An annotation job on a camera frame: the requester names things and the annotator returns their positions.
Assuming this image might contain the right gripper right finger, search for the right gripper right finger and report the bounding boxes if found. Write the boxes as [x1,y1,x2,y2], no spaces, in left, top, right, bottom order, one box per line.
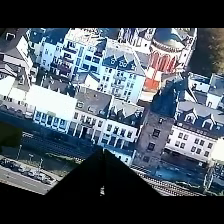
[102,148,162,197]

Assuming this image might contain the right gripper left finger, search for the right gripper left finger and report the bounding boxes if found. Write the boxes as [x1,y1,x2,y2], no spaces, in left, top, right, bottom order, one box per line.
[44,148,104,197]

